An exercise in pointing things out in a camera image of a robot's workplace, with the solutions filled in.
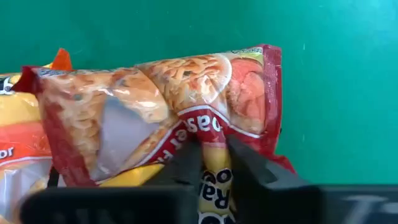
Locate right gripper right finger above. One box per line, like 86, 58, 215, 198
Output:
226, 135, 321, 224

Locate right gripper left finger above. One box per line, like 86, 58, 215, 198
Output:
146, 138, 205, 224

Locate red beef ramen pack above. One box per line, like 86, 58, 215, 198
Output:
11, 43, 297, 224

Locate orange chicken ramen pack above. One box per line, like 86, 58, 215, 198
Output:
0, 48, 74, 224

